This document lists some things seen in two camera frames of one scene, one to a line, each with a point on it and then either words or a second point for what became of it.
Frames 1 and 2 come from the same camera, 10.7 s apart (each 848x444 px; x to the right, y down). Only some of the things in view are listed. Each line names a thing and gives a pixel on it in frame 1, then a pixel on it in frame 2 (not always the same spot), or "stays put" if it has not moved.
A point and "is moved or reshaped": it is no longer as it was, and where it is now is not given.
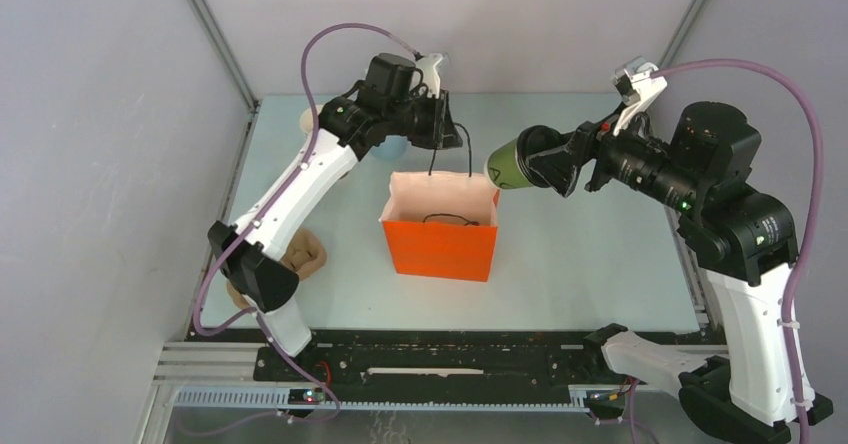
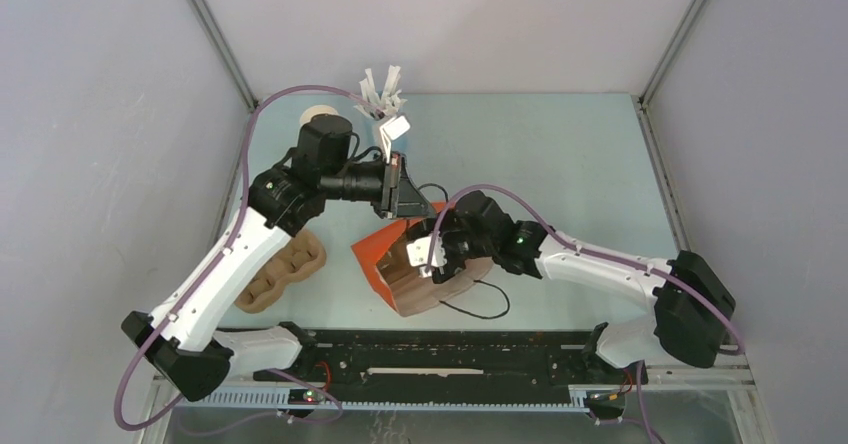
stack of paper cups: x=306 y=120 stays put
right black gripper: x=560 y=167 -> x=450 y=221
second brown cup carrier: x=305 y=255 stays put
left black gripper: x=441 y=133 -> x=400 y=196
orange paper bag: x=442 y=224 is moved or reshaped
